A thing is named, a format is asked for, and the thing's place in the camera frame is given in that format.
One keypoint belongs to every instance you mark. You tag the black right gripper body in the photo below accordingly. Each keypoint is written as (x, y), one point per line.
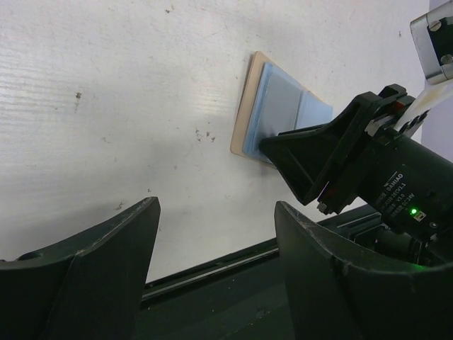
(409, 185)

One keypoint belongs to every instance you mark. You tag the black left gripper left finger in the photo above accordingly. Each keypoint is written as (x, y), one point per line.
(88, 286)

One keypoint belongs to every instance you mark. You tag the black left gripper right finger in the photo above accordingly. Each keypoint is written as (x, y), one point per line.
(338, 289)

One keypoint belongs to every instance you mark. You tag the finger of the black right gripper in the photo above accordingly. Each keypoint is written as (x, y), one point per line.
(312, 160)

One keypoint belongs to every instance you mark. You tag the beige leather card holder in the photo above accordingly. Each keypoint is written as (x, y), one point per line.
(244, 142)

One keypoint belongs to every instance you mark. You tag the grey credit card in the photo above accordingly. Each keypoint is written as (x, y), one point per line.
(280, 106)

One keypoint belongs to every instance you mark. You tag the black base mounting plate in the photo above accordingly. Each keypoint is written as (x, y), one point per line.
(238, 296)

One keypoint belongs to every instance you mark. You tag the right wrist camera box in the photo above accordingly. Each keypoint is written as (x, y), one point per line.
(432, 37)

